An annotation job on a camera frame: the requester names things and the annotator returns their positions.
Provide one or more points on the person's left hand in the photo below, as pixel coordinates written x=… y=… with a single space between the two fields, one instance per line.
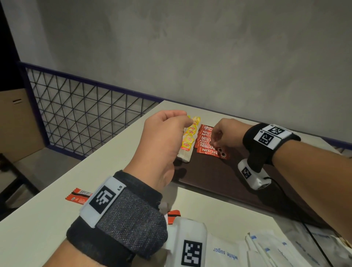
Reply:
x=159 y=148

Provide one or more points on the person's right hand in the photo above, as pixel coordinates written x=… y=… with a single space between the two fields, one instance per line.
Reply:
x=228 y=133

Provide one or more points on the row of tea bags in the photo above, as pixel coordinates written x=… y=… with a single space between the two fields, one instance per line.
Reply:
x=184 y=156

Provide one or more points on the row of red coffee sachets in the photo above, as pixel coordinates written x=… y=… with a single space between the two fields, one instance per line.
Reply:
x=209 y=151

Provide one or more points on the dark brown tray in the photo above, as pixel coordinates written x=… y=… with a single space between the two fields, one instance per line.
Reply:
x=220 y=178

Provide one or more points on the pile of white sugar packets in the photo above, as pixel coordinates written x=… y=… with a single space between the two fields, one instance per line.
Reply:
x=225 y=254

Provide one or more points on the person's left forearm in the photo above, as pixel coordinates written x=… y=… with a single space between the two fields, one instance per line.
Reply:
x=63 y=258

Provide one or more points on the person's right forearm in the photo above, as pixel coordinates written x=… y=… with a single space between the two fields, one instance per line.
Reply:
x=316 y=178

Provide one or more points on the black right wrist band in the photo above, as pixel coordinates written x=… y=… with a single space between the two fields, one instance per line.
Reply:
x=257 y=162

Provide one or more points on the black wrist band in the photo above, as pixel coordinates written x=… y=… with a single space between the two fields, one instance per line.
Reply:
x=132 y=220
x=257 y=162

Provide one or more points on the black left wrist band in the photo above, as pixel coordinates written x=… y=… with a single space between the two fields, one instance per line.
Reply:
x=132 y=220

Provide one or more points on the light wooden cabinet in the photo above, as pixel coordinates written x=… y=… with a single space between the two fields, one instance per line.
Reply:
x=19 y=129

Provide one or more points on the dark blue metal locker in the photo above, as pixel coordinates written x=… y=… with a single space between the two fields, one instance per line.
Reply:
x=8 y=68

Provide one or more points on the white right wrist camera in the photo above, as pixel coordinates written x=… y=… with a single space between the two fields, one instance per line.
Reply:
x=255 y=181

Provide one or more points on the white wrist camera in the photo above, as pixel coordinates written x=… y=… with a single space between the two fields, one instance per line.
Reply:
x=255 y=181
x=189 y=231

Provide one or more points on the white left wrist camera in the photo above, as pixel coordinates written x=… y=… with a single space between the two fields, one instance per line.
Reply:
x=189 y=231

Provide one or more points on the black side table frame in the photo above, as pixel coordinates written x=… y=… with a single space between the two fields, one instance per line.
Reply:
x=20 y=177

